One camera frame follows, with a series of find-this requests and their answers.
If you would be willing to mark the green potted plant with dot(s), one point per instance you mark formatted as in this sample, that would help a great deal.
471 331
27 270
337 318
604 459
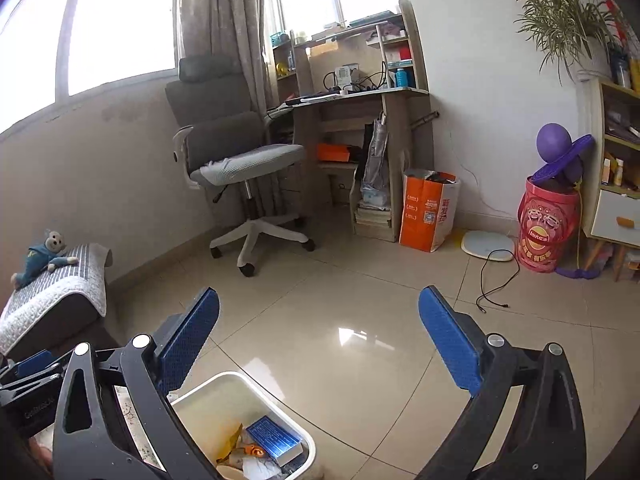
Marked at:
569 33

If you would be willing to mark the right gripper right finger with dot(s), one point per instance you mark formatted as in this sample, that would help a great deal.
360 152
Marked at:
546 438

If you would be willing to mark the white trash bin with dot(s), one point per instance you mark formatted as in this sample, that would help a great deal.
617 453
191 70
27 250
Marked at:
213 410

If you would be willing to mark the gold snack wrapper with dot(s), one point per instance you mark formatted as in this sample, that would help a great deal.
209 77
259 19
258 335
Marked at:
229 445

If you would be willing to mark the right grey curtain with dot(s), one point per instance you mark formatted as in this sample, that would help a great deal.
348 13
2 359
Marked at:
230 27

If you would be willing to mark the white bathroom scale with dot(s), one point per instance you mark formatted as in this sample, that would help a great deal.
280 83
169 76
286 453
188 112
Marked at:
489 246

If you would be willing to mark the orange cardboard box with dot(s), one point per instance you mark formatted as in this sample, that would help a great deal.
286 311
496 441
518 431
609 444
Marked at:
430 202

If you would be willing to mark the white wooden side cabinet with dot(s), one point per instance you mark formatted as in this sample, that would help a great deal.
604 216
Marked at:
610 191

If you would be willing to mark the blue small carton box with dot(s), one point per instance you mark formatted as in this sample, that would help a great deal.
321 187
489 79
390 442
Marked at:
281 446

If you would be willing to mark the orange peel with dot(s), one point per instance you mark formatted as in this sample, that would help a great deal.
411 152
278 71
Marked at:
254 450

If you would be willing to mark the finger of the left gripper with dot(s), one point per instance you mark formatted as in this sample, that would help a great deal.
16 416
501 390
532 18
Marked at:
35 363

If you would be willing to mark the white tissue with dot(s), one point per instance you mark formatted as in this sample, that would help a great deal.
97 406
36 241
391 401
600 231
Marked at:
255 468

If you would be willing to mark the red printed barrel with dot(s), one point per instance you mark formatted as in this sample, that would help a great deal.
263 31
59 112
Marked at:
547 221

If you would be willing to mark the person left hand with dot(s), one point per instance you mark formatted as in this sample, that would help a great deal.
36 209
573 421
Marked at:
41 454

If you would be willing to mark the wooden computer desk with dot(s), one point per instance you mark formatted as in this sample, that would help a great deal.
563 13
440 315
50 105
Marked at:
357 99

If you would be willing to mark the grey white office chair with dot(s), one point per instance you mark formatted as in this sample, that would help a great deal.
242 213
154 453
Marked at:
221 143

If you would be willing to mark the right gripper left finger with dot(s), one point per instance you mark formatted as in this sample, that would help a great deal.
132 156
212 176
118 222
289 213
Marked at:
91 438

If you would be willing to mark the purple ball toy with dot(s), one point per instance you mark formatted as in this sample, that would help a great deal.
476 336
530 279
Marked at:
561 154

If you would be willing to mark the dark ottoman with quilt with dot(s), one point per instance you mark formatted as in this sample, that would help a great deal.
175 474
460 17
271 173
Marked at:
60 309

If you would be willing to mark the blue monkey plush toy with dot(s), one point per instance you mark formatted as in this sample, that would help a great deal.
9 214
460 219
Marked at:
47 256

